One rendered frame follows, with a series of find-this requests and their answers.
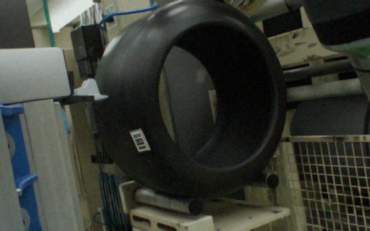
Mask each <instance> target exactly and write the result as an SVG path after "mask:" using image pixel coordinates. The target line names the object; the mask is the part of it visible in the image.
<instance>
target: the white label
mask: <svg viewBox="0 0 370 231"><path fill-rule="evenodd" d="M129 134H130V136H131V138H132V140H133V142H134V144H135V145H136V147H137V150H138V152H142V151H148V150H150V148H149V146H148V143H147V141H146V139H145V136H144V135H143V132H142V130H141V128H140V129H137V130H132V131H129Z"/></svg>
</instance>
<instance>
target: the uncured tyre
mask: <svg viewBox="0 0 370 231"><path fill-rule="evenodd" d="M173 46H177V47H180V48H182V49H184V50H186V51H187V52H188V53H190V54H191V55H193V56H194V57H195V58H197V59H198V60H199V61H200V62H201V63H202V65H203V66H204V67H205V68H206V70H207V72H208V74H209V76H210V78H211V80H212V82H213V85H214V88H215V93H216V97H217V103H218V111H217V117H216V121H215V125H214V128H213V131H212V134H211V136H210V138H209V139H208V141H207V142H206V144H205V145H204V147H203V148H202V149H201V150H200V151H199V152H198V153H196V154H195V155H194V156H192V157H191V158H189V157H188V156H187V155H185V153H184V152H183V151H182V150H181V149H180V148H179V147H178V145H176V143H174V141H173V140H172V138H171V137H170V134H169V132H168V130H167V128H166V125H165V123H164V120H163V117H162V113H161V107H160V101H159V84H160V78H161V73H162V69H163V65H164V62H165V60H166V57H167V56H168V54H169V52H170V50H171V48H172V47H173ZM94 81H95V82H96V85H97V86H98V89H99V92H100V95H101V96H108V98H107V99H106V100H104V101H102V102H93V103H92V113H93V118H94V123H95V127H96V128H97V131H98V135H99V137H100V140H101V142H102V144H103V146H104V148H105V149H106V151H107V153H108V155H109V157H110V158H111V159H112V160H113V162H114V163H115V164H117V165H118V167H119V168H120V169H121V170H122V171H123V172H124V173H125V174H126V175H127V176H128V177H129V178H131V179H132V180H133V181H135V182H137V183H139V184H141V185H143V186H145V187H147V188H149V189H153V190H155V191H161V192H164V193H171V194H174V195H178V196H185V197H189V198H197V199H206V198H214V197H221V196H225V195H227V194H230V193H232V192H235V191H237V190H239V189H241V188H243V187H245V186H246V185H248V184H249V183H251V182H252V181H253V180H255V179H256V178H257V177H259V176H260V174H261V172H262V171H263V170H264V169H265V168H266V167H267V165H268V164H269V162H270V161H271V159H272V157H274V155H275V153H276V150H277V148H278V146H279V143H280V141H281V138H282V134H283V130H284V126H285V119H286V105H287V99H286V85H285V78H284V75H283V70H282V68H281V64H280V62H279V60H278V57H277V54H276V52H275V50H274V48H273V47H272V44H271V43H270V42H269V41H268V39H267V38H266V36H265V34H264V33H263V32H262V31H261V29H260V28H259V27H258V26H257V25H256V24H255V23H254V22H253V21H252V20H251V19H249V17H248V16H246V15H245V14H244V13H242V12H241V11H239V10H237V9H236V8H234V7H232V6H229V5H227V4H224V3H221V2H218V1H212V0H181V1H176V2H172V3H169V4H167V5H164V6H162V7H160V8H159V9H157V10H154V11H152V12H150V13H148V14H146V16H144V17H142V18H140V19H138V20H136V21H134V22H132V23H131V24H129V25H128V26H126V27H125V28H124V29H123V30H121V31H120V32H119V33H118V34H117V35H116V36H115V37H114V39H113V40H112V42H111V43H110V44H109V46H108V47H107V49H106V50H105V52H104V54H103V56H102V59H101V61H100V64H99V66H98V67H97V70H96V74H95V77H94ZM140 128H141V130H142V132H143V135H144V136H145V139H146V141H147V143H148V146H149V148H150V150H148V151H142V152H138V150H137V147H136V145H135V144H134V142H133V140H132V138H131V136H130V134H129V131H132V130H137V129H140Z"/></svg>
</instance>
